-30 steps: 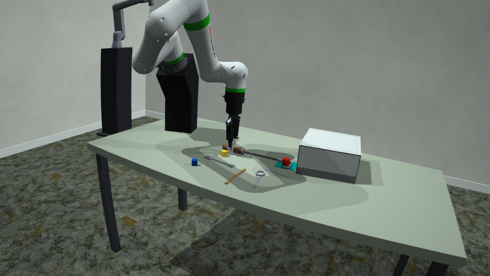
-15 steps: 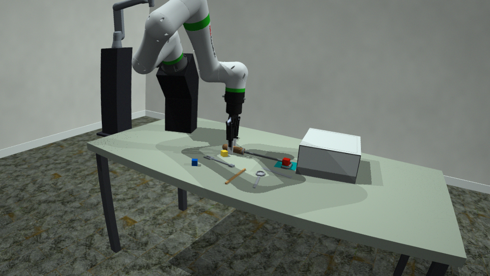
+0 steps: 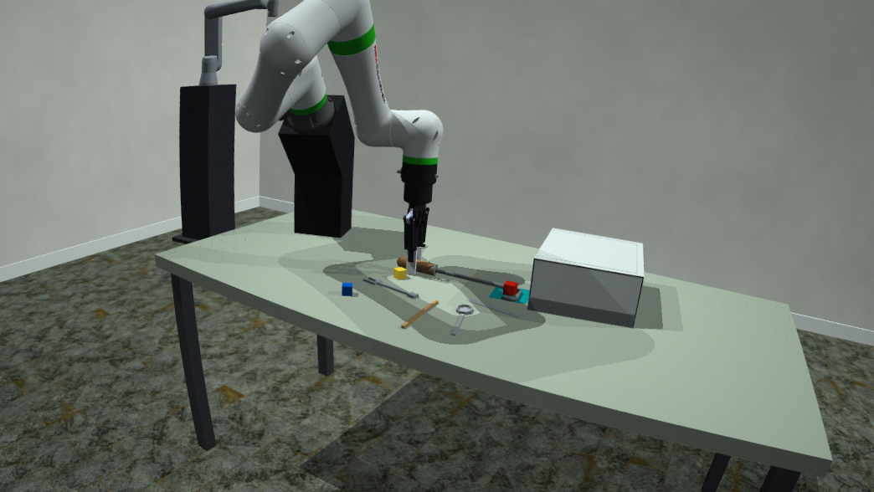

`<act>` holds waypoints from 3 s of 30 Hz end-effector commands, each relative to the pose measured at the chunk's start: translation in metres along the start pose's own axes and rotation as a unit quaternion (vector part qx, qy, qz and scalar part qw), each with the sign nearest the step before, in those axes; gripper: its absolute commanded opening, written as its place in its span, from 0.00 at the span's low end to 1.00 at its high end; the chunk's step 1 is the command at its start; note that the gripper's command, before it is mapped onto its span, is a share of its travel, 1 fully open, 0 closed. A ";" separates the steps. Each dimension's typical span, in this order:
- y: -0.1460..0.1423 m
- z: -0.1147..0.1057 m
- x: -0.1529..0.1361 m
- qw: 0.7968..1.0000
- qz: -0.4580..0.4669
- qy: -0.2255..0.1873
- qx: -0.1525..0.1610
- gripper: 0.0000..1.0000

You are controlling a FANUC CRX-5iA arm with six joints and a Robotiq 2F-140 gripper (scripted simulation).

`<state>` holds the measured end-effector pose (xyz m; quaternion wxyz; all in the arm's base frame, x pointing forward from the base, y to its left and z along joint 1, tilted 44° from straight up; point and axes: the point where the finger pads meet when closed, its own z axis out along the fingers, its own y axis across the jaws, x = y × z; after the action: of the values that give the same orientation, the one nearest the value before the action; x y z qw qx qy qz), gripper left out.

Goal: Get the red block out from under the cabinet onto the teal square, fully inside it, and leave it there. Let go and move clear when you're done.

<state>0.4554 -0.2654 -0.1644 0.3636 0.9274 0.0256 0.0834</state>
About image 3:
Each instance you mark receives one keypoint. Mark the orange long thin bar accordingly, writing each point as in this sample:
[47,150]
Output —
[419,314]

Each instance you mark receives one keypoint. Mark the teal square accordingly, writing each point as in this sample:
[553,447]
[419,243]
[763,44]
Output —
[497,294]

